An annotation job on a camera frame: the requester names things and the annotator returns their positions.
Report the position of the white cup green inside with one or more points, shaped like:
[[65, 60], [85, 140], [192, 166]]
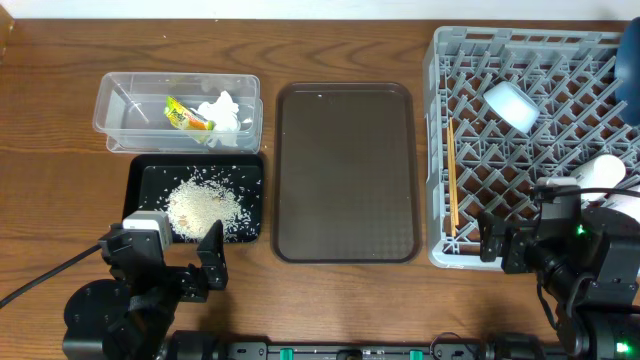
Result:
[[604, 171]]

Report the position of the dark blue plate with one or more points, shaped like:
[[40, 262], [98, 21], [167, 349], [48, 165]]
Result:
[[627, 70]]

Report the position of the white cup pink inside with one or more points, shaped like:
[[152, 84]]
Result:
[[626, 204]]

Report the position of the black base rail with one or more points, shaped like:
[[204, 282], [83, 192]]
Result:
[[445, 346]]

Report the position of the clear plastic waste bin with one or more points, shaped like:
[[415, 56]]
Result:
[[130, 106]]

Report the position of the white tissue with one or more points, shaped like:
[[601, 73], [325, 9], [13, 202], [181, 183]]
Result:
[[224, 114]]

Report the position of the light blue bowl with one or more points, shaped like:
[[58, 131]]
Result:
[[512, 105]]

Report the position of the rice grains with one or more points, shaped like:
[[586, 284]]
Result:
[[195, 197]]

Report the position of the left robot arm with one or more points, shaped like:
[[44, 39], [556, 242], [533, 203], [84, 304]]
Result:
[[128, 316]]

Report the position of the grey plastic dishwasher rack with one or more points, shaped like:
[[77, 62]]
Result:
[[568, 74]]

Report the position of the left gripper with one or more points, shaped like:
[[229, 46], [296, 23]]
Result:
[[167, 275]]

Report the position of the wooden chopstick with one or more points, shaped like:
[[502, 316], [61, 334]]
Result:
[[453, 175], [453, 230]]

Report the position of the brown serving tray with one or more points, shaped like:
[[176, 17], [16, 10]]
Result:
[[345, 183]]

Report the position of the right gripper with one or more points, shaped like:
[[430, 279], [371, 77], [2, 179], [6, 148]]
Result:
[[520, 238]]

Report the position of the black plastic tray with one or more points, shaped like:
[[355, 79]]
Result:
[[140, 163]]

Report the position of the yellow green snack wrapper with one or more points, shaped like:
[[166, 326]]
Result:
[[184, 118]]

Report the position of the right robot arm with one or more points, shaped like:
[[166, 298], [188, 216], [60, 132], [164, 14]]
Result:
[[587, 259]]

